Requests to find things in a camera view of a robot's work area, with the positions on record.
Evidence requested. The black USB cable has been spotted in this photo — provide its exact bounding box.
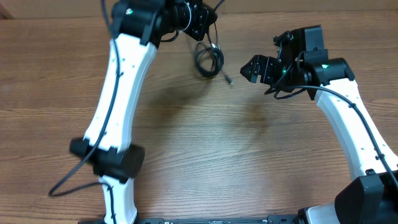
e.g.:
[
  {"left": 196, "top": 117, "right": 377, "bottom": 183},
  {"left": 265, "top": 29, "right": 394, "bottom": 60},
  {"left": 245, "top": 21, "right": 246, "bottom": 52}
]
[{"left": 193, "top": 21, "right": 234, "bottom": 86}]

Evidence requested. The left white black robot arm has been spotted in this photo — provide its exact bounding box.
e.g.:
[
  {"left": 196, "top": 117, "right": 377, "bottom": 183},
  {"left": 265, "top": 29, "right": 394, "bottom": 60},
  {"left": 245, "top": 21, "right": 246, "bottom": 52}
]
[{"left": 70, "top": 0, "right": 218, "bottom": 223}]

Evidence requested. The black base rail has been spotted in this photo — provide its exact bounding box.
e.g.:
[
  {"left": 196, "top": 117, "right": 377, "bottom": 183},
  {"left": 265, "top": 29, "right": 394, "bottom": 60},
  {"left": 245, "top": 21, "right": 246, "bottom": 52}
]
[{"left": 77, "top": 213, "right": 301, "bottom": 224}]

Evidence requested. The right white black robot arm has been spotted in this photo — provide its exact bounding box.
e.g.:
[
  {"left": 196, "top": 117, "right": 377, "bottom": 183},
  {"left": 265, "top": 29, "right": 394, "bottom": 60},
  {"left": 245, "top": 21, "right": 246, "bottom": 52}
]
[{"left": 240, "top": 26, "right": 397, "bottom": 223}]

